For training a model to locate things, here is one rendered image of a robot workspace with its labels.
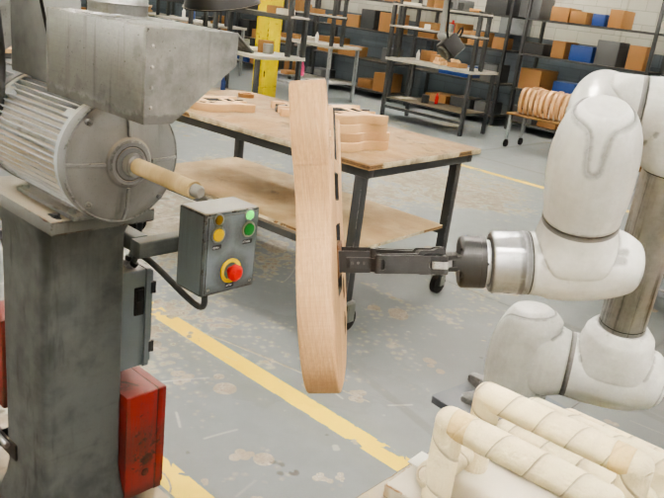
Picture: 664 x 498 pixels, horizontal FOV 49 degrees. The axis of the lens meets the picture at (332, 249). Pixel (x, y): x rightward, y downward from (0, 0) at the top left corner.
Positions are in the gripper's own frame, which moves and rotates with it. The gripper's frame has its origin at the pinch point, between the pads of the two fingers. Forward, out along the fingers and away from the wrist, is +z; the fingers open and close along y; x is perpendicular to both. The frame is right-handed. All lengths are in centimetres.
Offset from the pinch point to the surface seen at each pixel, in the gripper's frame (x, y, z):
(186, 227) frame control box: 1, 59, 38
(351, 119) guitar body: 46, 252, 7
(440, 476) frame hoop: -20.2, -28.7, -11.8
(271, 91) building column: 166, 1028, 155
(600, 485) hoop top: -16.6, -38.3, -25.1
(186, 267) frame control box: -8, 60, 38
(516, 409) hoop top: -13.6, -25.7, -20.0
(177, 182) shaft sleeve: 10.9, 24.4, 30.6
